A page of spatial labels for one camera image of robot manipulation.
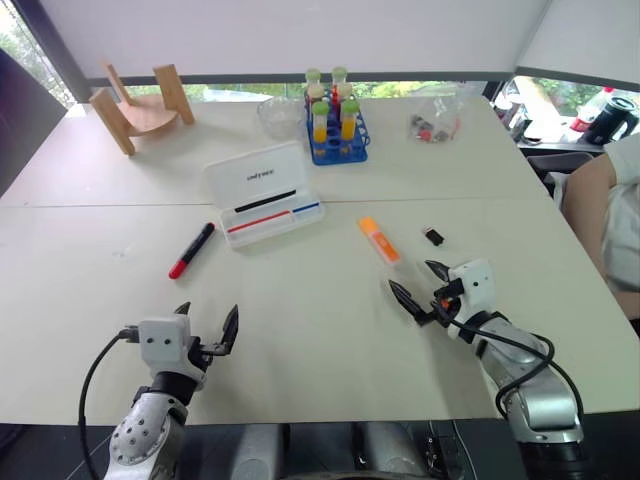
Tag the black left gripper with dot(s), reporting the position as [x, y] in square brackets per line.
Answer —
[202, 350]

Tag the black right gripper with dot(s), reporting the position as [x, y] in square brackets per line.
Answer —
[447, 302]

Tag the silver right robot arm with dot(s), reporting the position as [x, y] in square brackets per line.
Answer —
[540, 395]

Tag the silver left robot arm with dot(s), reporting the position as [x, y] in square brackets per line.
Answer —
[140, 430]

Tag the white plastic pen case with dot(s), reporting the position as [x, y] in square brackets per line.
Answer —
[260, 195]

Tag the small black eraser block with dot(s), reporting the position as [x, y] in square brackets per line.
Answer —
[435, 236]

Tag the orange highlighter pen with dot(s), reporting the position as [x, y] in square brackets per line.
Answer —
[380, 240]

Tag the black marker with red cap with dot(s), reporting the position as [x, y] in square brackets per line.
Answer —
[192, 250]

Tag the grey rounded shape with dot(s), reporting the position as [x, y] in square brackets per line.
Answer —
[392, 450]
[260, 452]

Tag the blue test tube rack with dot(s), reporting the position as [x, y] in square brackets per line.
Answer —
[340, 150]

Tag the clear plastic bag of parts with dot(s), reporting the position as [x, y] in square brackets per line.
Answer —
[434, 122]

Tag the black office chair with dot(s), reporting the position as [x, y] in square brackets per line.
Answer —
[555, 167]

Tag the green-capped tube with orange liquid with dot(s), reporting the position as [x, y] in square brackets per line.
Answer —
[320, 122]
[349, 120]

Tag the clear glass bowl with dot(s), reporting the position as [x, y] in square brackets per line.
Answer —
[278, 117]

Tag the wooden curved stand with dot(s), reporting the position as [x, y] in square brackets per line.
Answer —
[145, 112]

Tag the person's white shirt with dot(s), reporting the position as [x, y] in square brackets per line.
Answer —
[625, 215]

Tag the pale-capped test tube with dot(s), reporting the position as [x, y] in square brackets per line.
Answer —
[316, 94]

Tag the green-capped test tube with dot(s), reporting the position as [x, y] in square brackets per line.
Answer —
[313, 80]
[340, 77]

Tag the bottle with red label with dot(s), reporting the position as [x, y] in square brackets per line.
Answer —
[592, 112]

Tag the black kettle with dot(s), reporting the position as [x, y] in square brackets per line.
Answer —
[610, 120]

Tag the dark flat panel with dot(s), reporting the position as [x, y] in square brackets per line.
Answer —
[25, 125]

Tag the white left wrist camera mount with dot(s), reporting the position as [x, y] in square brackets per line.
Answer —
[162, 342]

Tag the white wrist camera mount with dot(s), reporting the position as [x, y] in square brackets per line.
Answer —
[162, 342]
[475, 285]

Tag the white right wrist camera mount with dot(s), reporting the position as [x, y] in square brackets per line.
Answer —
[475, 285]

